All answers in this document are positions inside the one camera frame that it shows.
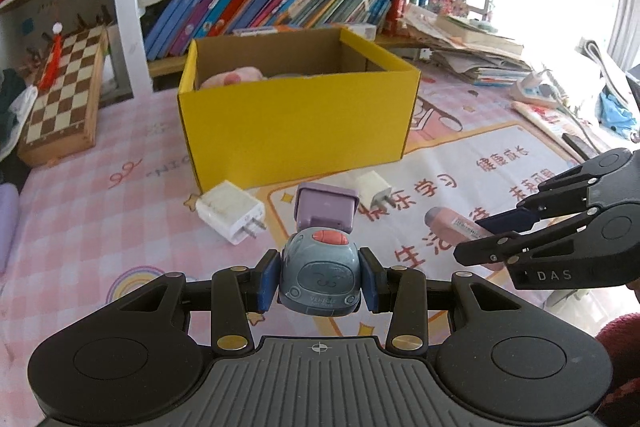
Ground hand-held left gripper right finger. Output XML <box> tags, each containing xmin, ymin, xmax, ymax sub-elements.
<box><xmin>357</xmin><ymin>249</ymin><xmax>527</xmax><ymax>355</ymax></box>

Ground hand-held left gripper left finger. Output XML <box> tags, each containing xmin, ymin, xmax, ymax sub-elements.
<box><xmin>112</xmin><ymin>249</ymin><xmax>282</xmax><ymax>356</ymax></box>

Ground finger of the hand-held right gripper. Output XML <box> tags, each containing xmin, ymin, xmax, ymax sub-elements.
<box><xmin>454</xmin><ymin>206</ymin><xmax>603</xmax><ymax>268</ymax></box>
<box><xmin>480</xmin><ymin>148</ymin><xmax>636</xmax><ymax>235</ymax></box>

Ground pink tube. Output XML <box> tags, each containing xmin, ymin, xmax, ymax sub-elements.
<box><xmin>424</xmin><ymin>206</ymin><xmax>506</xmax><ymax>270</ymax></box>

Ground grey toy car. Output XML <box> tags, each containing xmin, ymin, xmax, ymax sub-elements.
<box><xmin>277</xmin><ymin>229</ymin><xmax>362</xmax><ymax>318</ymax></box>

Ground yellow cardboard box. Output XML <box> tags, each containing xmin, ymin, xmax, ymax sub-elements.
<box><xmin>176</xmin><ymin>26</ymin><xmax>421</xmax><ymax>190</ymax></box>

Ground person's right forearm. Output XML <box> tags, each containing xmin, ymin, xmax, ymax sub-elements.
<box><xmin>592</xmin><ymin>314</ymin><xmax>640</xmax><ymax>413</ymax></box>

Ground pink printed desktop mat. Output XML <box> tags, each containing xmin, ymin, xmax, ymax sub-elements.
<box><xmin>0</xmin><ymin>72</ymin><xmax>640</xmax><ymax>408</ymax></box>

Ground large white charger plug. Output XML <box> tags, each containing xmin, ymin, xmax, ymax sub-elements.
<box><xmin>195</xmin><ymin>179</ymin><xmax>267</xmax><ymax>246</ymax></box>

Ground purple charger block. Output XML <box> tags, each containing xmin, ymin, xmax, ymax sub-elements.
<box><xmin>295</xmin><ymin>183</ymin><xmax>360</xmax><ymax>233</ymax></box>

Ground small white charger plug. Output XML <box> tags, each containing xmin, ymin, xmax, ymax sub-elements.
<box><xmin>356</xmin><ymin>171</ymin><xmax>393</xmax><ymax>210</ymax></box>

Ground white power strip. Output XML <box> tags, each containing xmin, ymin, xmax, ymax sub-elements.
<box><xmin>510</xmin><ymin>69</ymin><xmax>561</xmax><ymax>108</ymax></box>

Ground blue cloth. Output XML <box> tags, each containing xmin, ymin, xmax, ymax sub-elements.
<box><xmin>597</xmin><ymin>89</ymin><xmax>640</xmax><ymax>140</ymax></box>

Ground stack of papers and books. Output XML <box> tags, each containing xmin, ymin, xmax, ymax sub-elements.
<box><xmin>402</xmin><ymin>4</ymin><xmax>533</xmax><ymax>88</ymax></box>

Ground folded newspapers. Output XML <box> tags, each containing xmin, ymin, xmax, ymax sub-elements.
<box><xmin>575</xmin><ymin>37</ymin><xmax>640</xmax><ymax>108</ymax></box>

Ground pink plush toy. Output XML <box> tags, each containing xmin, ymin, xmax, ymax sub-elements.
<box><xmin>200</xmin><ymin>66</ymin><xmax>266</xmax><ymax>90</ymax></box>

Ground wooden chessboard box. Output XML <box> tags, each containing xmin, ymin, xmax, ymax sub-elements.
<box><xmin>17</xmin><ymin>27</ymin><xmax>110</xmax><ymax>168</ymax></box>

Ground red tassel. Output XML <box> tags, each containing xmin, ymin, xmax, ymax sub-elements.
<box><xmin>37</xmin><ymin>23</ymin><xmax>65</xmax><ymax>90</ymax></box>

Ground white and wood bookshelf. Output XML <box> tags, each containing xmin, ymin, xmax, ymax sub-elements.
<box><xmin>0</xmin><ymin>0</ymin><xmax>501</xmax><ymax>98</ymax></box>

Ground pile of clothes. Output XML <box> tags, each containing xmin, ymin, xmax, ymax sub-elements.
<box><xmin>0</xmin><ymin>68</ymin><xmax>38</xmax><ymax>188</ymax></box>

